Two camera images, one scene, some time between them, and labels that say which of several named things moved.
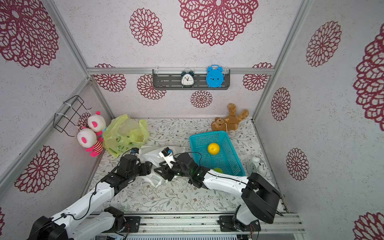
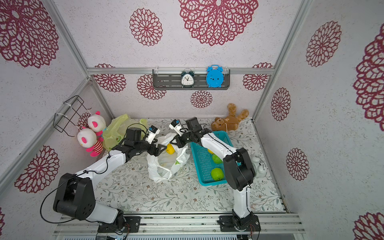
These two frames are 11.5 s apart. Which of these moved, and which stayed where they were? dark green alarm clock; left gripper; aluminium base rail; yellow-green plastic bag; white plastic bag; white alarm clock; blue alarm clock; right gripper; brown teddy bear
Moved: right gripper; white plastic bag; left gripper
Stayed: blue alarm clock; aluminium base rail; dark green alarm clock; yellow-green plastic bag; white alarm clock; brown teddy bear
